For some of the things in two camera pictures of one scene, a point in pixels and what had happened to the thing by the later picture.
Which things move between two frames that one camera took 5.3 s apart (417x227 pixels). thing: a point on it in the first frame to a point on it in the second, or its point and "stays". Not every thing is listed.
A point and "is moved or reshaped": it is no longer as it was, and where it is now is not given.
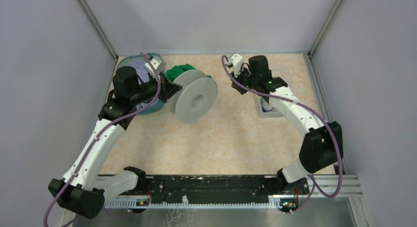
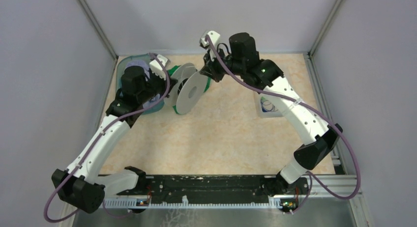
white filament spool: (193, 102) is moved or reshaped
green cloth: (175, 70) to (170, 71)
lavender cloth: (142, 73) stays
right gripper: (235, 85) to (210, 68)
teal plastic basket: (141, 56) stays
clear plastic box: (267, 110) stays
